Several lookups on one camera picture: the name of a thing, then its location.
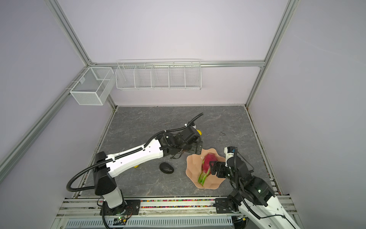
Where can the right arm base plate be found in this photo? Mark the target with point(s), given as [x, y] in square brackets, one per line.
[227, 205]

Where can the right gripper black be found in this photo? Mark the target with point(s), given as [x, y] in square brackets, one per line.
[215, 168]

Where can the pink fake dragon fruit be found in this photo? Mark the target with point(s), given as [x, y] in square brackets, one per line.
[206, 169]

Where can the dark fake avocado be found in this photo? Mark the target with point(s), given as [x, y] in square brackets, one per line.
[166, 168]

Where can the white ventilation grille strip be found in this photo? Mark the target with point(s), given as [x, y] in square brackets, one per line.
[151, 222]

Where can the white mesh box basket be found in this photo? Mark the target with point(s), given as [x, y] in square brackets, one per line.
[94, 86]

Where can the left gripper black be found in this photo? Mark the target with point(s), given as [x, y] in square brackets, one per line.
[195, 149]

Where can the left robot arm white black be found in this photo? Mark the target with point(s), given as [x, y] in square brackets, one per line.
[106, 167]

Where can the long white wire basket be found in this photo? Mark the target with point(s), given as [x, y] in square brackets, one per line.
[159, 74]

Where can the peach wavy fruit bowl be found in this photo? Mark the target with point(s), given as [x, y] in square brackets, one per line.
[194, 170]

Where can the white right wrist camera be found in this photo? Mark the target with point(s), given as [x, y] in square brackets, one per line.
[229, 153]

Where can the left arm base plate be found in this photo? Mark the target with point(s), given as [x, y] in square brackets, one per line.
[129, 207]

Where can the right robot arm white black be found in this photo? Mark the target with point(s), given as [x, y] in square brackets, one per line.
[252, 197]

